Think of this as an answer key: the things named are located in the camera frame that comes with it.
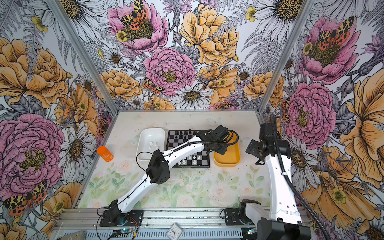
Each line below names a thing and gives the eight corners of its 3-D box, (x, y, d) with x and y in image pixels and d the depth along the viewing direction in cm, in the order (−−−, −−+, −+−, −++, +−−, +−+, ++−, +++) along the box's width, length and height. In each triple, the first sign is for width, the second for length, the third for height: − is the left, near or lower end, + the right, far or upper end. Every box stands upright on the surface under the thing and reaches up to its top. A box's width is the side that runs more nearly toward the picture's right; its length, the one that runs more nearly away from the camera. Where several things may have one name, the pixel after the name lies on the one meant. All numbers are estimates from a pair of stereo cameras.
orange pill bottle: (102, 161, 95) (94, 154, 88) (105, 153, 99) (98, 146, 92) (111, 161, 95) (104, 154, 88) (114, 153, 99) (108, 146, 92)
